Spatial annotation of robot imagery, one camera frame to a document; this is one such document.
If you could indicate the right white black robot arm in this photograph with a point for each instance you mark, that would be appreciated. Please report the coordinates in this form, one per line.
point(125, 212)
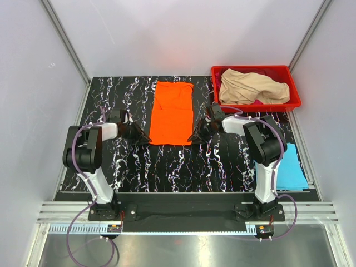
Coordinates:
point(266, 146)

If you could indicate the red plastic bin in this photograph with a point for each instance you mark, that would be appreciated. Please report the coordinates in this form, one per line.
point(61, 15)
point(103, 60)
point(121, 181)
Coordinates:
point(278, 73)

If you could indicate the orange t shirt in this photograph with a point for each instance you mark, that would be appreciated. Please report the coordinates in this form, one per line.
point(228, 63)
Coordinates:
point(172, 114)

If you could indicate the beige t shirt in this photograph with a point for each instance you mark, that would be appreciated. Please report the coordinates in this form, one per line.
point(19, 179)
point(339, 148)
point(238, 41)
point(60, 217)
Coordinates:
point(281, 94)

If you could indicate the folded light blue t shirt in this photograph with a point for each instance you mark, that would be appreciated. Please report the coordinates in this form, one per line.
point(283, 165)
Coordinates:
point(290, 176)

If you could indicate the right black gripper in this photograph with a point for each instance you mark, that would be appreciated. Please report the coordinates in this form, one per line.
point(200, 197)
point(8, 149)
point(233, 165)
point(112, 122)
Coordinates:
point(197, 139)

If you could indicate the aluminium frame rail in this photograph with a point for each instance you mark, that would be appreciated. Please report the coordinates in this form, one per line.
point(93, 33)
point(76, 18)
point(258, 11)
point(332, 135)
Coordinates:
point(305, 212)

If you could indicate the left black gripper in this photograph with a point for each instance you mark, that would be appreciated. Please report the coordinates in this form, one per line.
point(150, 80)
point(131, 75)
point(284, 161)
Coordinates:
point(141, 138)

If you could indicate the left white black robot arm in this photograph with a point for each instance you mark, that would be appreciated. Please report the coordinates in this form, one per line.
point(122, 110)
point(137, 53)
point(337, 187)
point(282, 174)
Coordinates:
point(83, 154)

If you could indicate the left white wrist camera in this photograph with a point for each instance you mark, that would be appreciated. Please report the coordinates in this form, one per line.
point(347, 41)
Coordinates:
point(127, 118)

